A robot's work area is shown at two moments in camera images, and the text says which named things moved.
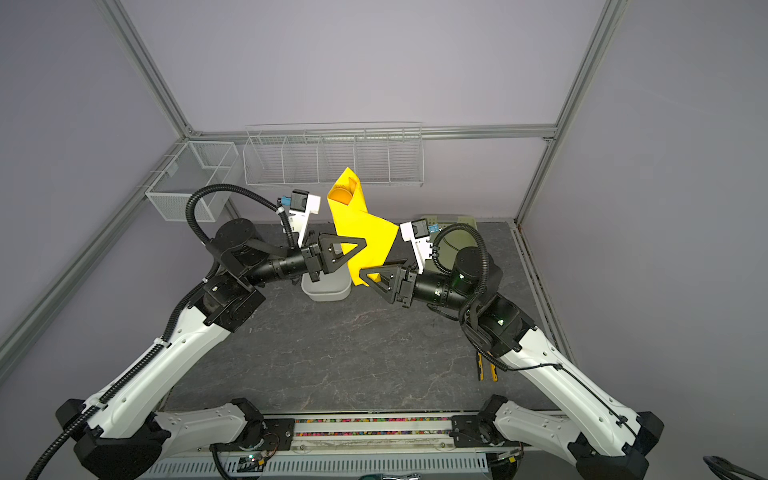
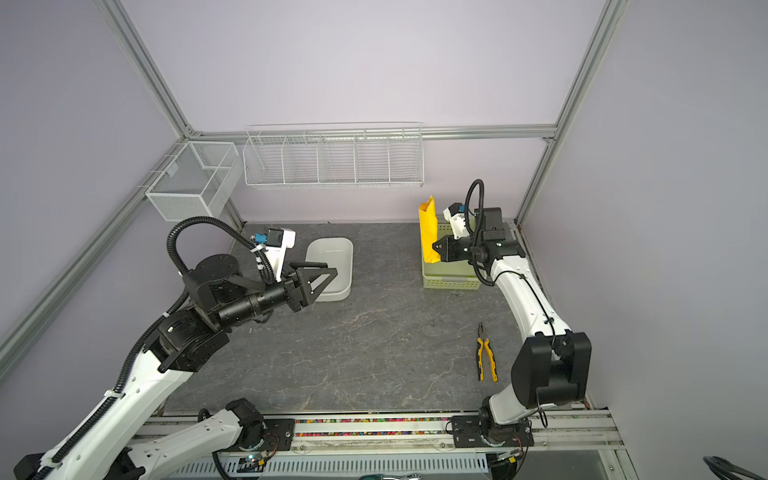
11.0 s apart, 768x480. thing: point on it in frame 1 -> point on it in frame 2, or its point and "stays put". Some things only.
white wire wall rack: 381,153 stays put
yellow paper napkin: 353,220 -> 429,232
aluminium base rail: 371,437 stays put
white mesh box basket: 198,164 stays put
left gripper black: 322,255 -> 297,287
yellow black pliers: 481,368 stays put
